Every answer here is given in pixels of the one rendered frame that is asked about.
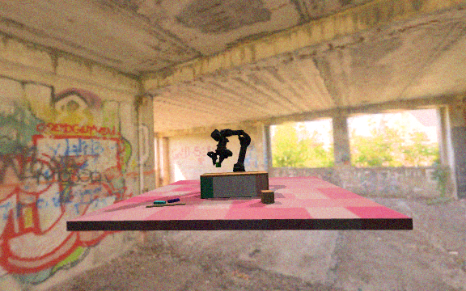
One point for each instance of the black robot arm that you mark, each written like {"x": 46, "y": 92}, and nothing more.
{"x": 244, "y": 141}

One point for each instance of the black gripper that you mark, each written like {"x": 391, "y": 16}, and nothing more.
{"x": 221, "y": 152}

